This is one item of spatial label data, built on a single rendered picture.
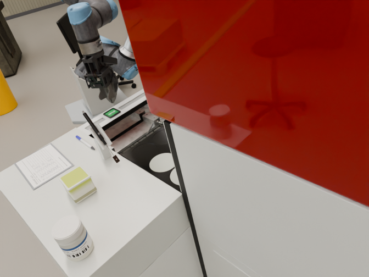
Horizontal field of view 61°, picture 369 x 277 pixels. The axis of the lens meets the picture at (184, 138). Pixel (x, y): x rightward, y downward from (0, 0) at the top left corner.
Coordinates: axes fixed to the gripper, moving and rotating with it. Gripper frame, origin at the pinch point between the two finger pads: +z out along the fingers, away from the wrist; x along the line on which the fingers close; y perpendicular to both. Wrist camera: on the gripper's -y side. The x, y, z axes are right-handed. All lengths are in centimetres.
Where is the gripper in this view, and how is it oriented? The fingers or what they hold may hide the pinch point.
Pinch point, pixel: (112, 99)
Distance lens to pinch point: 125.6
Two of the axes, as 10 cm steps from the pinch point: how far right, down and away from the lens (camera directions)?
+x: 9.6, 0.2, -2.8
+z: 1.5, 7.9, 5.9
